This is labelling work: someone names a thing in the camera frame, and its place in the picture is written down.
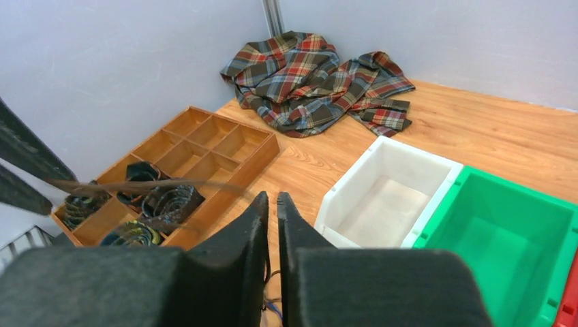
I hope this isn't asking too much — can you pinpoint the coiled cable beside tray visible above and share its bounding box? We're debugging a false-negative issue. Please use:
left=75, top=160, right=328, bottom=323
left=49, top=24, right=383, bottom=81
left=61, top=180, right=112, bottom=231

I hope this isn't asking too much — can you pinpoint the coiled yellow-green cable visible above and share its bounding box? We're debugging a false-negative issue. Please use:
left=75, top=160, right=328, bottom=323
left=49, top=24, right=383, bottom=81
left=99, top=220, right=164, bottom=248

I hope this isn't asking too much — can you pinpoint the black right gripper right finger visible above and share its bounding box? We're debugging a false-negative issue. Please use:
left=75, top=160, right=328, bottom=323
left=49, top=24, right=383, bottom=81
left=277, top=192, right=492, bottom=326

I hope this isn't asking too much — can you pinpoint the green plastic bin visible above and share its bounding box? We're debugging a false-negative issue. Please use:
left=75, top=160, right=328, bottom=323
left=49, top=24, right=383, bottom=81
left=413, top=166, right=577, bottom=326

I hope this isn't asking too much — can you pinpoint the left aluminium frame post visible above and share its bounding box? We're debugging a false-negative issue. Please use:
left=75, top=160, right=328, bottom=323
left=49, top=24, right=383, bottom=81
left=262, top=0, right=284, bottom=37

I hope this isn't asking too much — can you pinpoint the white plastic bin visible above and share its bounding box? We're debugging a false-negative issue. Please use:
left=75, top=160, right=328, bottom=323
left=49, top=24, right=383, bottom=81
left=314, top=136, right=463, bottom=248

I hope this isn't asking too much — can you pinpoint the wooden compartment tray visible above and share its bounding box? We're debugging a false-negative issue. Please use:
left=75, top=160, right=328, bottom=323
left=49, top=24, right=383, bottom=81
left=50, top=106, right=282, bottom=251

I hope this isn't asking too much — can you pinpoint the coiled dark cable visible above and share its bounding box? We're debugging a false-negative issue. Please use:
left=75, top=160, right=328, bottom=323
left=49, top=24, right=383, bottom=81
left=140, top=184, right=207, bottom=224
left=116, top=161, right=170, bottom=209

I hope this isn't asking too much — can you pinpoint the plaid cloth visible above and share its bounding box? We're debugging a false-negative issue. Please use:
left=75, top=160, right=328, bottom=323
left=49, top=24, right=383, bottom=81
left=220, top=31, right=415, bottom=138

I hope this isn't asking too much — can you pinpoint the red plastic bin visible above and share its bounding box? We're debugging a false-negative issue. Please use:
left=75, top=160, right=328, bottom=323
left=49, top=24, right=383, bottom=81
left=553, top=264, right=577, bottom=327

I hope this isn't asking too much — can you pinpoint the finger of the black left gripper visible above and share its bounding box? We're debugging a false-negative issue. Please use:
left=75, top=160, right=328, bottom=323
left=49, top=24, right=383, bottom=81
left=1, top=166, right=52, bottom=215
left=1, top=101, right=77, bottom=181

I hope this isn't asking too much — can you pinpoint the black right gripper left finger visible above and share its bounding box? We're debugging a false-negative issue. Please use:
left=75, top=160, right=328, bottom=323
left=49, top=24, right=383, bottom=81
left=1, top=191, right=269, bottom=326

